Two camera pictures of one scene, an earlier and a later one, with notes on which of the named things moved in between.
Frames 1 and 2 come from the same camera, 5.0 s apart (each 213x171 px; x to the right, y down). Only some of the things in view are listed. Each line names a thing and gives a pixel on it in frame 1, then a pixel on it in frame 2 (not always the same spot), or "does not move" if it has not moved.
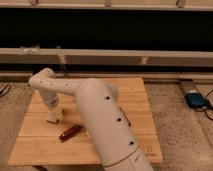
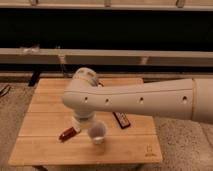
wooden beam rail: (105, 56) does not move
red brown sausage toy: (69, 133) does not move
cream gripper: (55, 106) → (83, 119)
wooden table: (64, 142) does not move
